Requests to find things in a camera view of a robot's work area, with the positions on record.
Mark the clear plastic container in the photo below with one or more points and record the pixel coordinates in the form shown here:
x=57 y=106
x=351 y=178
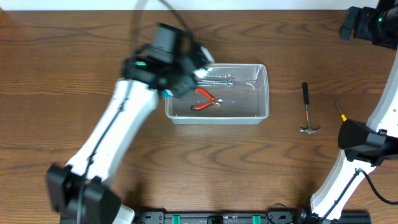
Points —
x=245 y=102

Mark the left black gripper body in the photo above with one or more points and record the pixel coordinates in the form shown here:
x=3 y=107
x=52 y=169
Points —
x=185 y=84

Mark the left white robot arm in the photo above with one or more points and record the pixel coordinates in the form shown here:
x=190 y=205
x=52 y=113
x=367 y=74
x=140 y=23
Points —
x=81 y=190

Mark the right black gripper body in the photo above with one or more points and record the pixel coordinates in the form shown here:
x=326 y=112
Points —
x=347 y=23

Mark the red handled pliers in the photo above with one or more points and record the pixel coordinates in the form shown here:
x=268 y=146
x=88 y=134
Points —
x=207 y=99

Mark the blue white product box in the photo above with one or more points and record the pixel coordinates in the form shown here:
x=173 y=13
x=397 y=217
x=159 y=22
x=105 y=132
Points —
x=167 y=94

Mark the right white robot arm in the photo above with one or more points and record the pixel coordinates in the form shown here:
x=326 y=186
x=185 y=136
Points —
x=363 y=146

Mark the black mounting rail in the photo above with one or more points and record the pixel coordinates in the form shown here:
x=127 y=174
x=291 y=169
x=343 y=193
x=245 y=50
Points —
x=214 y=218

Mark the small claw hammer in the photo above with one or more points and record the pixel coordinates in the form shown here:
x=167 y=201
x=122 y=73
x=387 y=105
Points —
x=309 y=129

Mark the black yellow screwdriver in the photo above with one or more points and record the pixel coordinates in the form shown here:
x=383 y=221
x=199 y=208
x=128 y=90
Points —
x=342 y=115

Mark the silver wrench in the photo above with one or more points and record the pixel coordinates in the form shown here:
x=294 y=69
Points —
x=217 y=80

